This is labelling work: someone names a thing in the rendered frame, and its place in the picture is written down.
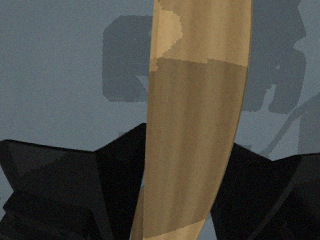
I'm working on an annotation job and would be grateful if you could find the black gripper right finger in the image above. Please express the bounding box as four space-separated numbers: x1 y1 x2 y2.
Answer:
211 143 320 240

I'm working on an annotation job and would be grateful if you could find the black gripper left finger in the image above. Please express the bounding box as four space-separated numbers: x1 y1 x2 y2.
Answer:
0 123 145 240

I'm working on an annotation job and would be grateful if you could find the wooden board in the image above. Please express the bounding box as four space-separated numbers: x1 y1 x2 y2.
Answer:
143 0 253 240

